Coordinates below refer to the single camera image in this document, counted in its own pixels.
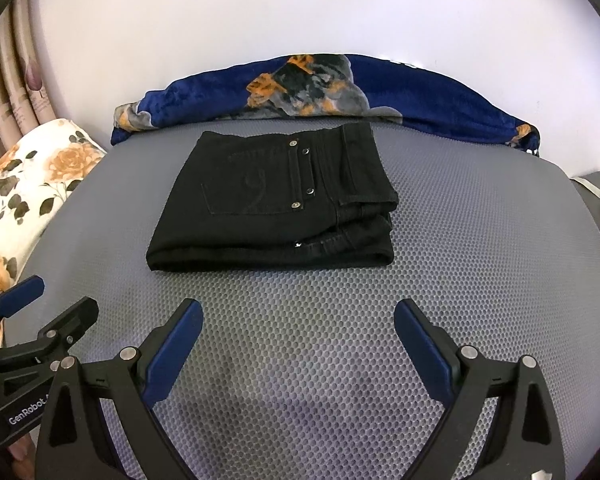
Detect black pants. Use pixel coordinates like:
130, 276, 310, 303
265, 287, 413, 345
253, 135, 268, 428
146, 122, 399, 272

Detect white floral pillow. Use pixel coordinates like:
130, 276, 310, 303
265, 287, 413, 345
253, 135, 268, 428
0, 117, 107, 351

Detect grey mesh mattress cover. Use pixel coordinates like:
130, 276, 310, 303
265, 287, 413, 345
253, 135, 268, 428
6, 124, 600, 479

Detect beige curtain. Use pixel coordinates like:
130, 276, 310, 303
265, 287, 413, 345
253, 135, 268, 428
0, 0, 56, 157

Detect blue floral blanket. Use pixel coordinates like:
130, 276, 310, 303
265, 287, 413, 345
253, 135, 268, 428
110, 53, 541, 155

